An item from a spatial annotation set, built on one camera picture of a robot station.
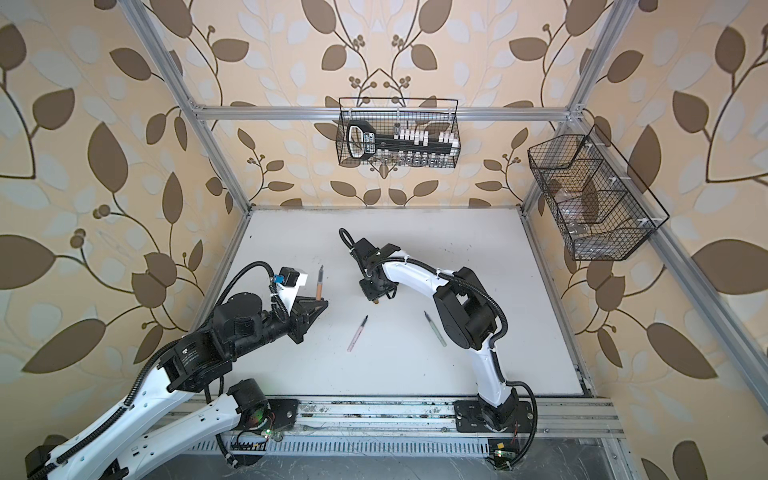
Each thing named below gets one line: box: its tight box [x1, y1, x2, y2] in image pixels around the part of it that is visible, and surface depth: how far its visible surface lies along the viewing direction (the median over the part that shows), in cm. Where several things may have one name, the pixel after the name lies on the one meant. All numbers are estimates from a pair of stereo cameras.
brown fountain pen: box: [316, 264, 324, 301], surface depth 65 cm
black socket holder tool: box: [347, 120, 460, 160], surface depth 84 cm
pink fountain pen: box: [347, 314, 369, 352], surface depth 90 cm
